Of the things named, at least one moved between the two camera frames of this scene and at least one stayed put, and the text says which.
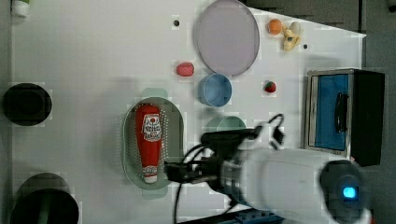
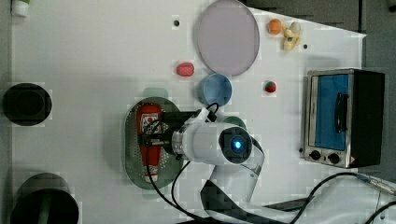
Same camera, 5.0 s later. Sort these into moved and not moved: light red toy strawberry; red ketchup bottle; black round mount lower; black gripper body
Moved: black gripper body
Not moved: light red toy strawberry; red ketchup bottle; black round mount lower
